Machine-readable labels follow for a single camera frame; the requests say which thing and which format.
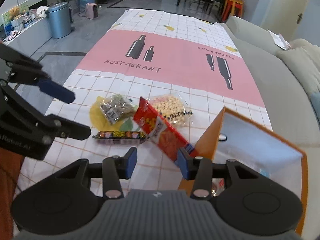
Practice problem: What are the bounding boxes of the pink small heater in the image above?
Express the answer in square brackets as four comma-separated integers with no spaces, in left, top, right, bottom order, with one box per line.
[85,3,98,20]

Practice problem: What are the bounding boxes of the red chip bag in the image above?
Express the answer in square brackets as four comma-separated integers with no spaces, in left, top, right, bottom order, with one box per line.
[212,178,225,197]

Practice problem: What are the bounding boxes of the clear nut snack packet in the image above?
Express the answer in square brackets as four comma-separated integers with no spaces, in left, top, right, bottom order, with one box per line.
[99,94,136,125]

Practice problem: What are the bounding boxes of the beige cushion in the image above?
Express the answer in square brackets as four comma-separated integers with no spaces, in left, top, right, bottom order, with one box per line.
[276,38,319,97]

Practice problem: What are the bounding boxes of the pink white checkered tablecloth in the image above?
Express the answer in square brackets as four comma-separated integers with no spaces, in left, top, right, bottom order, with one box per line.
[15,9,273,198]

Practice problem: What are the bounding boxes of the grey-green sofa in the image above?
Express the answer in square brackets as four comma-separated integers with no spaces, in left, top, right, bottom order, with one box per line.
[222,16,319,239]

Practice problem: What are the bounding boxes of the blue cushion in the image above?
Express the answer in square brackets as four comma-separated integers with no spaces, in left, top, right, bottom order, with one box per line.
[310,92,320,118]

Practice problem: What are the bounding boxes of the papers on sofa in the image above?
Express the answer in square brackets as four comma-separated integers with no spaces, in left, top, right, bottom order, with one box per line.
[267,30,292,50]

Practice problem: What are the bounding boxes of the orange stool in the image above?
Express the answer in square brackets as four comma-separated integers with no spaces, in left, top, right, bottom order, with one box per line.
[221,0,244,22]

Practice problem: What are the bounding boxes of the orange cardboard box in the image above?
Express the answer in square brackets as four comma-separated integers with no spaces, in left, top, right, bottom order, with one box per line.
[183,108,308,239]

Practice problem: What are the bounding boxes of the blue trash bin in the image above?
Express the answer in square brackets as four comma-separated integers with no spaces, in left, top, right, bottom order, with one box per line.
[46,2,71,39]

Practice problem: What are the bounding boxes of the dark sausage stick packet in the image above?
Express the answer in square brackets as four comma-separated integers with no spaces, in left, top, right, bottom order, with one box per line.
[92,131,147,145]

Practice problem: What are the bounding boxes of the red snack packet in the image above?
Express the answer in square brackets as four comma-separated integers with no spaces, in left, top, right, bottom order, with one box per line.
[133,97,199,162]

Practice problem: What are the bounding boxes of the clear peanut packet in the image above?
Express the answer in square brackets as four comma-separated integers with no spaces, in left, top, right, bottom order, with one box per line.
[148,93,193,127]

